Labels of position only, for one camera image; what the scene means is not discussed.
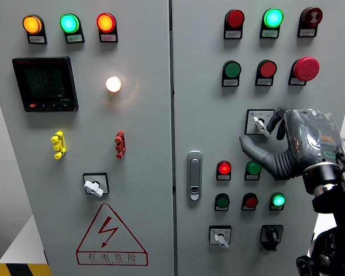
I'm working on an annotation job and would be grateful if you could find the large white-handle turn switch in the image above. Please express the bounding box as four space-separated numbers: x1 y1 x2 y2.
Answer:
244 109 276 138

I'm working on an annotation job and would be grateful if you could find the small dark green lamp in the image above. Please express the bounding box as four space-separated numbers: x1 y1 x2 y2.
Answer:
245 160 262 176

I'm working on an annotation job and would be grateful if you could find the large red stop button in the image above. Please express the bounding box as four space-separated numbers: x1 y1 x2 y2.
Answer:
292 56 320 82

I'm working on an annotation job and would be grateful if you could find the small lit green lamp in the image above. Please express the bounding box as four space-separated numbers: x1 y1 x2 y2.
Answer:
269 192 286 208

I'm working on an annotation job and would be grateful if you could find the large red push button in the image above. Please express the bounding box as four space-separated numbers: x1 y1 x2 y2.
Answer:
257 59 278 78

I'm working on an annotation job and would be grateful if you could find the small red push button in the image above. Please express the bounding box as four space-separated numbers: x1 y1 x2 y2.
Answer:
241 193 259 209

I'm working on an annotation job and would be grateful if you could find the small lit red lamp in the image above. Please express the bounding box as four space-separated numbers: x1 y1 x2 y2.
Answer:
216 160 232 175

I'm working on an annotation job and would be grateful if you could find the large green push button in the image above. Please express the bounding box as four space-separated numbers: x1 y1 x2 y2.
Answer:
223 60 242 79

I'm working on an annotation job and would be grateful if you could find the pale grey cabinet door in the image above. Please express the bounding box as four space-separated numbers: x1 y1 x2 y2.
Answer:
0 0 175 276
171 0 345 276

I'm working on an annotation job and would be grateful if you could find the small green push button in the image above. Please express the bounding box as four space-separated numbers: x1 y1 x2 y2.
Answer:
214 193 231 209

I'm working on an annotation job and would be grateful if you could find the silver door lock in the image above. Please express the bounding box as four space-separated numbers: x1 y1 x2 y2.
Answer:
186 150 203 202

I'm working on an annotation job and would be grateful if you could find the dark red buzzer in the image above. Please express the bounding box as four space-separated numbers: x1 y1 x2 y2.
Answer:
300 6 324 29

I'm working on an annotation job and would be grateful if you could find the large green round lamp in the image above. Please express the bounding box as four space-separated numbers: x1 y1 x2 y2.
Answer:
59 13 81 34
263 7 285 29

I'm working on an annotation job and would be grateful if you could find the large red round lamp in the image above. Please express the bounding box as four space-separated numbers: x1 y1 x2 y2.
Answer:
225 9 246 29

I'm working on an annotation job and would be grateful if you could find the white round lamp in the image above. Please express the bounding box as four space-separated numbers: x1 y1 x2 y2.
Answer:
105 76 122 93

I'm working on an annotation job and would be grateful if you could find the red warning triangle sign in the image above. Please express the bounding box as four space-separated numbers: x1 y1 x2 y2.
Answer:
75 202 149 267

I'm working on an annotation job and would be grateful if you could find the orange-lit red-rimmed lamp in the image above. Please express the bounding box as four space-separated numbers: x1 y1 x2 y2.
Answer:
95 12 117 33

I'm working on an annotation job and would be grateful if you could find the black display meter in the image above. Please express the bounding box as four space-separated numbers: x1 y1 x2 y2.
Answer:
11 56 79 113

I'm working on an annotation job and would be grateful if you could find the large yellow round lamp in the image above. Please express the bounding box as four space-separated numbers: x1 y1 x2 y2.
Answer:
22 14 44 35

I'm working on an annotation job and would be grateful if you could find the black yellow striped tape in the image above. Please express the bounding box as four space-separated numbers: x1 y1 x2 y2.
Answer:
0 263 52 276

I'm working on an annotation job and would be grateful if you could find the black-handle turn switch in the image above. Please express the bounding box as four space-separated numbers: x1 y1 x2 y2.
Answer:
259 224 284 252

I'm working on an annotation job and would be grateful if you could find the small white-handle turn switch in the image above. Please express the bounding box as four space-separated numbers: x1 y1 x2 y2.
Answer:
208 225 232 250

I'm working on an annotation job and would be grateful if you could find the small red handle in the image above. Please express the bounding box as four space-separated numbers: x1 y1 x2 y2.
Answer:
114 130 127 159

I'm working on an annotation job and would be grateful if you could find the white-handle switch, black plate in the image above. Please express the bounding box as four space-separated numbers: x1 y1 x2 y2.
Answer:
82 172 110 198

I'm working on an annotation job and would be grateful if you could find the small yellow handle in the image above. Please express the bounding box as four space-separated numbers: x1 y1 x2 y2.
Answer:
50 131 66 160

